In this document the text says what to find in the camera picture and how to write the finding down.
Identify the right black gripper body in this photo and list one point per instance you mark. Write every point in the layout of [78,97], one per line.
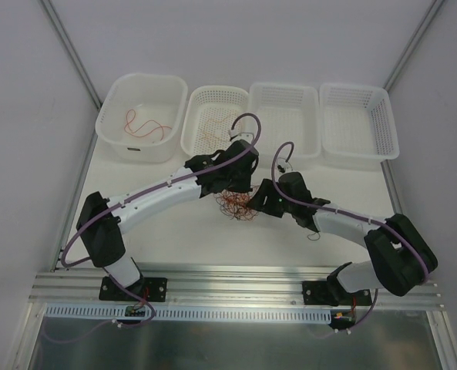
[267,198]

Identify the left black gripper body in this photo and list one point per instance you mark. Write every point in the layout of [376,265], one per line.
[230,183]

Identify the right frame post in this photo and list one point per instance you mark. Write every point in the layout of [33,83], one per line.
[421,30]

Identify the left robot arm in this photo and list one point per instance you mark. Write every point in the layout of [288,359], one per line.
[103,221]

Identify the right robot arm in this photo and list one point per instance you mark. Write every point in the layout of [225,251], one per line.
[399,257]

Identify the frame post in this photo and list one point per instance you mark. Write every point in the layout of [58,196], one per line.
[421,30]
[63,36]

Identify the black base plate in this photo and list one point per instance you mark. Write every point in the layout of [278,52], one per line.
[152,289]
[323,293]

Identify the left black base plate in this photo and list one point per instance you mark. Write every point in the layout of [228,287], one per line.
[152,289]

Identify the red orange wire ball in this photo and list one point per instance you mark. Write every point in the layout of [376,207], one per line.
[234,205]

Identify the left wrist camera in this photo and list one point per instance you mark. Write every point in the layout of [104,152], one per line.
[247,136]

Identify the left frame post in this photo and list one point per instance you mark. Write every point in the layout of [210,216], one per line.
[63,36]

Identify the white solid plastic tub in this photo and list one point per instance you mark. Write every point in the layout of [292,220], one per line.
[142,116]

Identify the white slotted basket right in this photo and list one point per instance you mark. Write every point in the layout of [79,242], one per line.
[357,126]

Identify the white slotted basket middle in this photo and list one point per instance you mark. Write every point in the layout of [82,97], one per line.
[287,113]

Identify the white slotted cable duct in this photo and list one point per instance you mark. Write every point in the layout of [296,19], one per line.
[189,313]

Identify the white slotted basket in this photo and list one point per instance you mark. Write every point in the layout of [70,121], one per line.
[287,113]
[357,126]

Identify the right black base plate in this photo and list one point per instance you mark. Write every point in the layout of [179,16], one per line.
[323,293]

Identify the white round-hole basket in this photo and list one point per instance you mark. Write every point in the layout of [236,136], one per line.
[210,114]

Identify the aluminium mounting rail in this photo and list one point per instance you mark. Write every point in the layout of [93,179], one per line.
[233,286]

